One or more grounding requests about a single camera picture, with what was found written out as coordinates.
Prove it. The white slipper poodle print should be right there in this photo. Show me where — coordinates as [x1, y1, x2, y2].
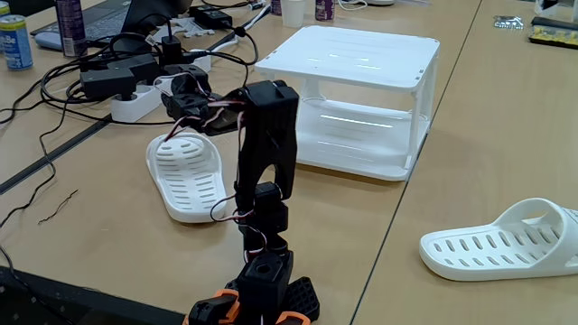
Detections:
[144, 130, 228, 225]

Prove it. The white two-tier shoe rack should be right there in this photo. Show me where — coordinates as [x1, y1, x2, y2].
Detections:
[254, 24, 442, 182]

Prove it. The white power strip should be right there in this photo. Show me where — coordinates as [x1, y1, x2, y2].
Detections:
[109, 48, 213, 124]

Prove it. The black adapter green light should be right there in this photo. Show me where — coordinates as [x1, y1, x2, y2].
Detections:
[107, 52, 162, 85]

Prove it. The black plug-in adapter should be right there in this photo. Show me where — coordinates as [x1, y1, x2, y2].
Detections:
[79, 67, 136, 101]

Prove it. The black power adapter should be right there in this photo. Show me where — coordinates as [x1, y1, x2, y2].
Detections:
[188, 5, 234, 31]

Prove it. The dark laptop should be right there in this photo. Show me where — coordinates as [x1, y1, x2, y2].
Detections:
[30, 0, 191, 51]

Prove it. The tall purple can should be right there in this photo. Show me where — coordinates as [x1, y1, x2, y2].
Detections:
[54, 0, 88, 59]

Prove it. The white paper cup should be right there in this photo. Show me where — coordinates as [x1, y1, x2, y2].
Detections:
[282, 0, 307, 29]

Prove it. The pale blue computer mouse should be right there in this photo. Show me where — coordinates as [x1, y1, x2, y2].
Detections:
[33, 31, 64, 51]

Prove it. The thin dark twig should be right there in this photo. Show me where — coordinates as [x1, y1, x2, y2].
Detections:
[37, 189, 79, 226]

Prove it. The blue drink can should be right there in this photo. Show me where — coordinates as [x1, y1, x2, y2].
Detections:
[0, 14, 34, 71]

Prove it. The white slipper cloud print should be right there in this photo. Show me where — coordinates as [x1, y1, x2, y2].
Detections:
[418, 197, 578, 283]

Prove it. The silver foil wrapper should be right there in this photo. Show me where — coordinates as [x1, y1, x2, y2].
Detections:
[493, 15, 525, 31]

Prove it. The yellow black package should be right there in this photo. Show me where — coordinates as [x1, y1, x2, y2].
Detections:
[527, 15, 578, 50]

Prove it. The clear plastic box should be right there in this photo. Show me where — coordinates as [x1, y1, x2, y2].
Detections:
[534, 0, 578, 23]

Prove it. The black looping cable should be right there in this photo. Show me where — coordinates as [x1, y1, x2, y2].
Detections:
[42, 58, 250, 127]

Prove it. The black wall plug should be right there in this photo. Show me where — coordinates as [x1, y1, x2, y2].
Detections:
[160, 35, 184, 69]

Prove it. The white printed bracket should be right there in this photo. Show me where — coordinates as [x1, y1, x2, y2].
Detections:
[178, 16, 217, 40]
[146, 25, 169, 46]

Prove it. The black cable ferrite bead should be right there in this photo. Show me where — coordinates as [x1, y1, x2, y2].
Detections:
[180, 24, 261, 89]

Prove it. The white power strip cable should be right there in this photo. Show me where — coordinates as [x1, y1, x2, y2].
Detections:
[211, 3, 273, 51]

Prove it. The thin black cable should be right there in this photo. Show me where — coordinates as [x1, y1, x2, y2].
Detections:
[0, 101, 58, 227]

